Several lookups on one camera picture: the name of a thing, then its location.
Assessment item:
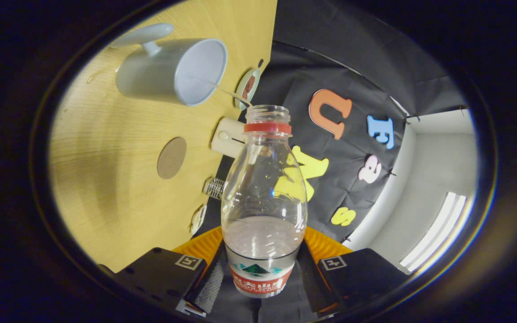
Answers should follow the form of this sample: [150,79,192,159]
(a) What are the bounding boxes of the white divided dish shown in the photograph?
[190,205,207,235]

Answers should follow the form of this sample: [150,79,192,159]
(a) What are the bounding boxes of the round brown coaster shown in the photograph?
[157,136,187,180]

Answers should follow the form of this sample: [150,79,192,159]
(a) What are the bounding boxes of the reddish brown bread slice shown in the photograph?
[241,75,257,101]

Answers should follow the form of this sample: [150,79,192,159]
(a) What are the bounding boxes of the clear plastic juice bottle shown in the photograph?
[221,105,308,298]

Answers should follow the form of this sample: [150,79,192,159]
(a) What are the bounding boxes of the wooden table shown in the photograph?
[48,0,278,273]

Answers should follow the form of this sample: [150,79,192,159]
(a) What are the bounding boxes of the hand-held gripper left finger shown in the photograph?
[99,226,228,317]

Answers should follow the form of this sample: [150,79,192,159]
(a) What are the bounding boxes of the long ceiling light panel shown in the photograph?
[399,192,469,272]

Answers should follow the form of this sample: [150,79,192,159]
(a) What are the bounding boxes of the white toaster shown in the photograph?
[210,118,246,158]

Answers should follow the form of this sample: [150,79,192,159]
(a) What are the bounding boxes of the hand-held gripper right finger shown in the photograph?
[298,226,411,315]

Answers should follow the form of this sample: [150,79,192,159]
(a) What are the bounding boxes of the pale green plate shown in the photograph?
[234,67,262,111]

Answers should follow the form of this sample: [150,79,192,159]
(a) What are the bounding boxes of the white cup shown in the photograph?
[110,23,228,107]

